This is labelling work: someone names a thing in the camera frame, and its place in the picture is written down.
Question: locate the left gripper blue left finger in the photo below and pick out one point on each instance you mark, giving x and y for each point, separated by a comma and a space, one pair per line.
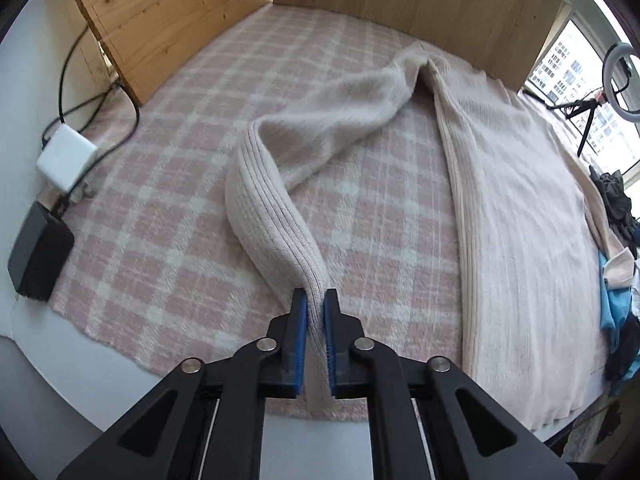
204, 420

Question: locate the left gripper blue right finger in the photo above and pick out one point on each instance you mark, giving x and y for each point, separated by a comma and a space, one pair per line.
429, 420

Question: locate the beige knit sweater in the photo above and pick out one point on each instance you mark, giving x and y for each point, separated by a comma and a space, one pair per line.
534, 241

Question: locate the pink plaid table cloth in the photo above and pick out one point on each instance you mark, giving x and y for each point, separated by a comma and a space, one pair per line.
157, 272

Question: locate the blue garment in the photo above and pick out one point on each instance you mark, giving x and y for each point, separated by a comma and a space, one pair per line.
612, 304

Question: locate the black power brick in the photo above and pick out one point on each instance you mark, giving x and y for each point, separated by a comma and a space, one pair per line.
39, 253

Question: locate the black garment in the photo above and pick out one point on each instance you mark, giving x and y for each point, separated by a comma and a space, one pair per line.
617, 207

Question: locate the white power adapter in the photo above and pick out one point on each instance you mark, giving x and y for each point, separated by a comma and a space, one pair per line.
65, 157

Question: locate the pine plank board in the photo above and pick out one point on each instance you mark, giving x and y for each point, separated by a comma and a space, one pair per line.
148, 40

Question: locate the white ring light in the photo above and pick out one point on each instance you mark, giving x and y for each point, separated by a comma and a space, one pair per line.
616, 78

